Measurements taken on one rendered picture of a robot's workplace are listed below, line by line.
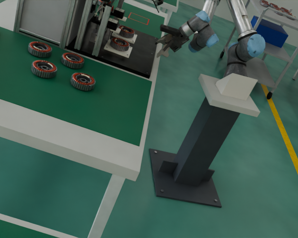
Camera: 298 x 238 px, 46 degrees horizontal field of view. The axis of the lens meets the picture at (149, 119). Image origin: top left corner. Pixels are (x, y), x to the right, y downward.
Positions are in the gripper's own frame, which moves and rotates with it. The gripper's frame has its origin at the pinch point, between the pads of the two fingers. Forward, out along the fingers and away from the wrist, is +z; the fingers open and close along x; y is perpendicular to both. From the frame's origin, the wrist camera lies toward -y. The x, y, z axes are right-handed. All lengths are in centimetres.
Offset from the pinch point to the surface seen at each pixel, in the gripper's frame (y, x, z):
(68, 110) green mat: -37, -69, 21
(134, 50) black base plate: -4.4, 7.3, 12.2
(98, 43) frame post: -30.0, -13.2, 15.2
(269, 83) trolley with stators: 211, 163, -18
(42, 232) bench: -42, -129, 15
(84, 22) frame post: -42.1, -11.0, 12.9
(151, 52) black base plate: 6.1, 12.8, 7.1
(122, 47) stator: -14.5, -1.9, 12.4
